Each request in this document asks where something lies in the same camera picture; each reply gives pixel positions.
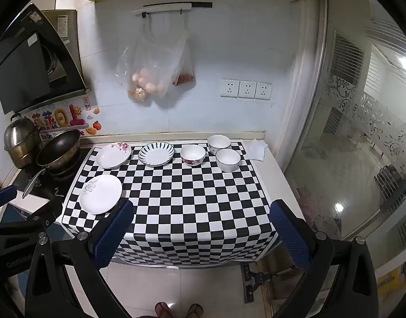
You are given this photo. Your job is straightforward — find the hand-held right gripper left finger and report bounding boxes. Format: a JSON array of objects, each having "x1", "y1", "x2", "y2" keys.
[{"x1": 24, "y1": 199, "x2": 135, "y2": 318}]

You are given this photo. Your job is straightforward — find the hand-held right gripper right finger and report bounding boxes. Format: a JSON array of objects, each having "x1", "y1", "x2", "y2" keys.
[{"x1": 269, "y1": 200, "x2": 379, "y2": 318}]

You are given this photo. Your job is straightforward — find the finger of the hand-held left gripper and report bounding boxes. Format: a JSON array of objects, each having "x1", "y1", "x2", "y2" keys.
[
  {"x1": 0, "y1": 200, "x2": 63, "y2": 236},
  {"x1": 0, "y1": 185, "x2": 18, "y2": 210}
]

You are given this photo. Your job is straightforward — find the white bowl blue rim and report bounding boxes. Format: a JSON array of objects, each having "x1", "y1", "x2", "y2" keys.
[
  {"x1": 216, "y1": 148, "x2": 241, "y2": 172},
  {"x1": 208, "y1": 134, "x2": 231, "y2": 156}
]

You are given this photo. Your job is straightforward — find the black cooktop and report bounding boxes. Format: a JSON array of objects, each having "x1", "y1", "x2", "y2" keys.
[{"x1": 11, "y1": 147, "x2": 91, "y2": 199}]

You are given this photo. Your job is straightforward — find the white plate grey flower print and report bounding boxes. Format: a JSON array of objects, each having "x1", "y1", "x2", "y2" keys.
[{"x1": 79, "y1": 174, "x2": 123, "y2": 214}]

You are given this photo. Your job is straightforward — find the steel pot with lid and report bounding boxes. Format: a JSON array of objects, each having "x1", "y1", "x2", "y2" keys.
[{"x1": 3, "y1": 114, "x2": 41, "y2": 169}]

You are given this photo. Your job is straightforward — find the white plate pink floral print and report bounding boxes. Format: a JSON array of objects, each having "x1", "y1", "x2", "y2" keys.
[{"x1": 96, "y1": 142, "x2": 132, "y2": 169}]

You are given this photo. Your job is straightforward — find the black white checkered tablecloth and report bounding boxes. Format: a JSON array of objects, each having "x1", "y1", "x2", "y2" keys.
[{"x1": 60, "y1": 141, "x2": 279, "y2": 267}]

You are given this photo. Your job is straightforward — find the person's left foot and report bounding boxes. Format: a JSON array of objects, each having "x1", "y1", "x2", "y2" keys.
[{"x1": 155, "y1": 301, "x2": 172, "y2": 318}]

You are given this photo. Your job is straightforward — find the white plate blue striped rim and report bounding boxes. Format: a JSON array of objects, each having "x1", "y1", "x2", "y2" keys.
[{"x1": 138, "y1": 142, "x2": 175, "y2": 167}]

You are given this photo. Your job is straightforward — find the white paper towel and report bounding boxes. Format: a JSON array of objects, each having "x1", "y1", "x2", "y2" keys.
[{"x1": 247, "y1": 138, "x2": 269, "y2": 162}]

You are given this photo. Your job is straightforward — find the yellow sticker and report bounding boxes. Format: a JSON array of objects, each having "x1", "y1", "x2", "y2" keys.
[{"x1": 377, "y1": 268, "x2": 400, "y2": 300}]

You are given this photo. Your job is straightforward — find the white bowl red floral print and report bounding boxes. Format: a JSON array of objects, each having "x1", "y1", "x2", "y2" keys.
[{"x1": 180, "y1": 144, "x2": 207, "y2": 167}]

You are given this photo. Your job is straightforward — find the patterned glass sliding door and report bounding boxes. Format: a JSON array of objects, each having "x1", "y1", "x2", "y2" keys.
[{"x1": 285, "y1": 0, "x2": 406, "y2": 239}]

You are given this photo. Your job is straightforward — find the black range hood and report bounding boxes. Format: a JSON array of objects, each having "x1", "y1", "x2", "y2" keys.
[{"x1": 0, "y1": 3, "x2": 91, "y2": 115}]

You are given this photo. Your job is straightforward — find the clear plastic bag with eggs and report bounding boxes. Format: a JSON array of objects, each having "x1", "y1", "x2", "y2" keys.
[{"x1": 115, "y1": 20, "x2": 190, "y2": 103}]

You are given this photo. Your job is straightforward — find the plastic bag with red food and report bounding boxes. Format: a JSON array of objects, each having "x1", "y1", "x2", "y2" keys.
[{"x1": 171, "y1": 33, "x2": 196, "y2": 87}]

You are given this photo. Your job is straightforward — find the dark frying pan steel handle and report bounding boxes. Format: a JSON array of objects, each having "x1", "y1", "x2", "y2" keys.
[{"x1": 22, "y1": 129, "x2": 82, "y2": 199}]

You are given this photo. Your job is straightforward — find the colourful wall stickers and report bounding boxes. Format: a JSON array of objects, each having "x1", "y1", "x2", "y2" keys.
[{"x1": 31, "y1": 96, "x2": 102, "y2": 141}]

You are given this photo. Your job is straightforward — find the white wall socket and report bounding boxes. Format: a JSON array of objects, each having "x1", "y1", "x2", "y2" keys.
[
  {"x1": 239, "y1": 80, "x2": 256, "y2": 99},
  {"x1": 220, "y1": 79, "x2": 239, "y2": 98},
  {"x1": 255, "y1": 82, "x2": 272, "y2": 100}
]

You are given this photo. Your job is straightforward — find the wall hook rail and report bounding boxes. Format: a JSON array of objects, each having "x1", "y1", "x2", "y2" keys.
[{"x1": 131, "y1": 2, "x2": 213, "y2": 17}]

